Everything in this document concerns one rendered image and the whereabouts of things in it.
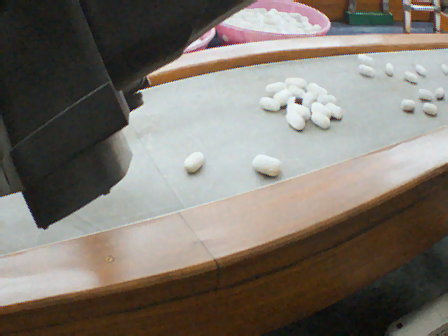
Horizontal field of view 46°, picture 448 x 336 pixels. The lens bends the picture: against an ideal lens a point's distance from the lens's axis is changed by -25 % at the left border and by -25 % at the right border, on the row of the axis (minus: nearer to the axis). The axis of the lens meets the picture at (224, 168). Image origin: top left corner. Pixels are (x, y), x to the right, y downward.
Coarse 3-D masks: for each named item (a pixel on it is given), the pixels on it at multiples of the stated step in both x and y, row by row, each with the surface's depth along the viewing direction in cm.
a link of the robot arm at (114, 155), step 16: (144, 80) 52; (128, 96) 53; (112, 144) 19; (128, 144) 23; (80, 160) 17; (96, 160) 18; (112, 160) 18; (128, 160) 21; (64, 176) 17; (80, 176) 17; (96, 176) 18; (112, 176) 18; (32, 192) 17; (48, 192) 17; (64, 192) 17; (80, 192) 17; (96, 192) 18; (32, 208) 18; (48, 208) 17; (64, 208) 17; (80, 208) 17; (48, 224) 17
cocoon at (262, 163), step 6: (258, 156) 83; (264, 156) 83; (252, 162) 83; (258, 162) 82; (264, 162) 82; (270, 162) 82; (276, 162) 82; (258, 168) 83; (264, 168) 82; (270, 168) 82; (276, 168) 82; (270, 174) 82; (276, 174) 82
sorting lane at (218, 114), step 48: (144, 96) 99; (192, 96) 99; (240, 96) 99; (336, 96) 102; (384, 96) 104; (144, 144) 88; (192, 144) 88; (240, 144) 89; (288, 144) 89; (336, 144) 90; (384, 144) 90; (144, 192) 80; (192, 192) 80; (240, 192) 80; (0, 240) 69; (48, 240) 70
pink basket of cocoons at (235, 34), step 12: (264, 0) 138; (276, 0) 137; (300, 12) 136; (312, 12) 133; (228, 24) 119; (312, 24) 134; (324, 24) 129; (228, 36) 123; (240, 36) 120; (252, 36) 118; (264, 36) 117; (276, 36) 117; (288, 36) 117; (300, 36) 117; (312, 36) 119
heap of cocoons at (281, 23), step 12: (240, 12) 134; (252, 12) 134; (264, 12) 137; (276, 12) 136; (240, 24) 127; (252, 24) 126; (264, 24) 127; (276, 24) 130; (288, 24) 130; (300, 24) 129
